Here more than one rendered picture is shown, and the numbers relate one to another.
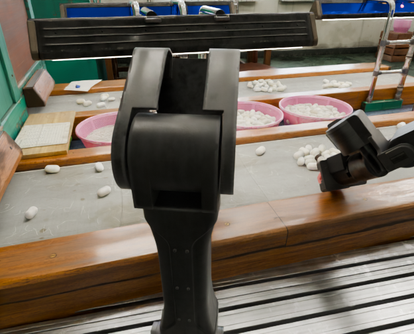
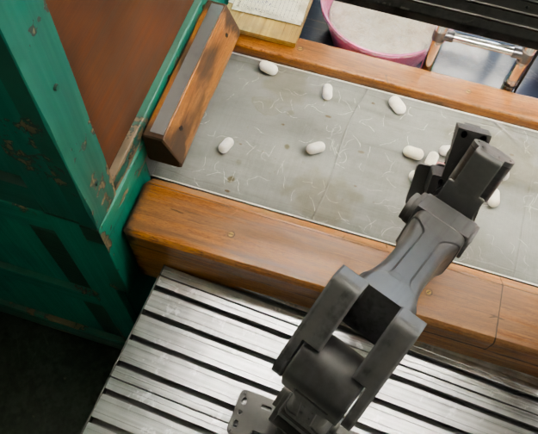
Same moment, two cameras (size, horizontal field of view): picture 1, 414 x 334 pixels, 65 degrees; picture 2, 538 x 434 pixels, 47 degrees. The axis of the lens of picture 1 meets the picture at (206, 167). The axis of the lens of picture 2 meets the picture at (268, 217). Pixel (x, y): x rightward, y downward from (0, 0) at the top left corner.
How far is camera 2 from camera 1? 0.47 m
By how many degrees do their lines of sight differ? 38
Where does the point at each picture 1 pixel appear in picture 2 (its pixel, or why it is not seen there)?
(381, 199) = not seen: outside the picture
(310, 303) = (469, 418)
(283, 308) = (435, 406)
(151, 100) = (319, 342)
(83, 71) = not seen: outside the picture
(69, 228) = (257, 191)
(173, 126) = (324, 375)
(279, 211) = (506, 309)
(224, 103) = (370, 382)
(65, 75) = not seen: outside the picture
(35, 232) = (223, 177)
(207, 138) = (341, 401)
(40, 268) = (215, 244)
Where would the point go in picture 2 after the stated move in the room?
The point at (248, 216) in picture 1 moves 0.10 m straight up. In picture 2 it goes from (462, 294) to (485, 269)
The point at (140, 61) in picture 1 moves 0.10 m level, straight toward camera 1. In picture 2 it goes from (329, 296) to (290, 403)
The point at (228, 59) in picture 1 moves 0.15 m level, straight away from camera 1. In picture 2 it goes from (399, 343) to (479, 220)
